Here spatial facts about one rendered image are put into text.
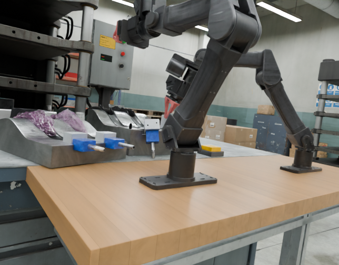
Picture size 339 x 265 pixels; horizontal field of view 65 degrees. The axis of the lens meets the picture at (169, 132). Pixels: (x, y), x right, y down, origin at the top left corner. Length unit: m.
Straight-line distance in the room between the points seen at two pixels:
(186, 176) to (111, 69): 1.31
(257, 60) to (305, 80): 7.41
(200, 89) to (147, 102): 7.87
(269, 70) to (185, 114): 0.49
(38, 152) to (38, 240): 0.27
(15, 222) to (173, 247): 0.52
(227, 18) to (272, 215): 0.40
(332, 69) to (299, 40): 3.88
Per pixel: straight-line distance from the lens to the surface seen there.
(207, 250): 0.52
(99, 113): 1.16
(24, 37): 1.63
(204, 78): 0.58
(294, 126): 1.08
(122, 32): 0.89
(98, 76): 1.79
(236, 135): 5.65
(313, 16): 8.87
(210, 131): 4.98
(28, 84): 1.61
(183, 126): 0.61
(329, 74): 5.07
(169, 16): 0.72
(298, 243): 0.83
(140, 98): 8.33
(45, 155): 0.72
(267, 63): 1.03
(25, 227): 0.86
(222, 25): 0.55
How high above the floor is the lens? 0.97
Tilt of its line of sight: 5 degrees down
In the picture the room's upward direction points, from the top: 6 degrees clockwise
